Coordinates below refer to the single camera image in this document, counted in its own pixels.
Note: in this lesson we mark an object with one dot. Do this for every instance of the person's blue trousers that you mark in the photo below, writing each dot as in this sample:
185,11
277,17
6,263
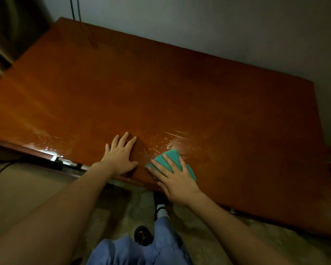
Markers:
149,248

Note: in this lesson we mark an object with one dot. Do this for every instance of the teal cleaning cloth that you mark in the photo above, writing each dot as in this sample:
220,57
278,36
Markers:
172,157

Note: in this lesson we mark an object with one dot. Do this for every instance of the beige padded stool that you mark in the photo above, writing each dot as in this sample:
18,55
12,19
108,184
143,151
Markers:
22,196

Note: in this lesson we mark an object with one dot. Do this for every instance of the person's left hand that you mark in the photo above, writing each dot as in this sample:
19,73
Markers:
120,157

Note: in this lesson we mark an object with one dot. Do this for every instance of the person's right forearm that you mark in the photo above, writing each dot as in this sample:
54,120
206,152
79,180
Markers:
237,234

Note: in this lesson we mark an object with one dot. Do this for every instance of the person's black shoe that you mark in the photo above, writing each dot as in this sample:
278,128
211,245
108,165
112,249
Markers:
160,200
143,235

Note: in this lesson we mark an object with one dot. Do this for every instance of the person's right hand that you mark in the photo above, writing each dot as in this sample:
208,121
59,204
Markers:
179,185

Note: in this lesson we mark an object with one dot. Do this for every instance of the reddish wooden desk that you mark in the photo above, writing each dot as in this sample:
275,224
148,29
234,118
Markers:
209,102

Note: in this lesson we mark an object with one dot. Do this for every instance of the person's left forearm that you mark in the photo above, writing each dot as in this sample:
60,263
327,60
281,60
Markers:
49,223

